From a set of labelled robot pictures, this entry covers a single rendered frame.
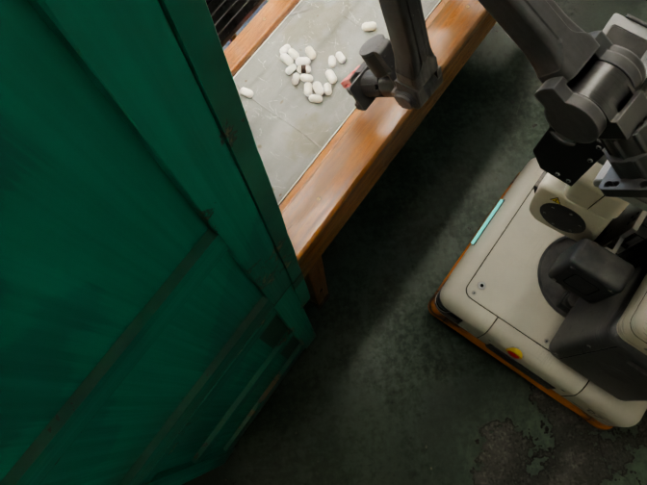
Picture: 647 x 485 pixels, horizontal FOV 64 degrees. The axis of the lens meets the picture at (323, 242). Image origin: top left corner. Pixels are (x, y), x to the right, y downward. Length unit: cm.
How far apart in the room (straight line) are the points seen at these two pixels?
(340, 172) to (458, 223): 89
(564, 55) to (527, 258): 105
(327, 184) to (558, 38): 62
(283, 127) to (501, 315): 85
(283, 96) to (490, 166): 103
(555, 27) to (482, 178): 139
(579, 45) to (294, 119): 72
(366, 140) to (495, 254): 65
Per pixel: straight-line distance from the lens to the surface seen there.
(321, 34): 142
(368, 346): 185
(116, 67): 35
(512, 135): 219
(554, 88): 73
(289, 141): 126
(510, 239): 171
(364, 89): 114
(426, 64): 98
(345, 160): 120
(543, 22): 73
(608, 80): 76
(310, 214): 115
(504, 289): 167
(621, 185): 81
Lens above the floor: 184
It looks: 73 degrees down
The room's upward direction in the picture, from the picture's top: 9 degrees counter-clockwise
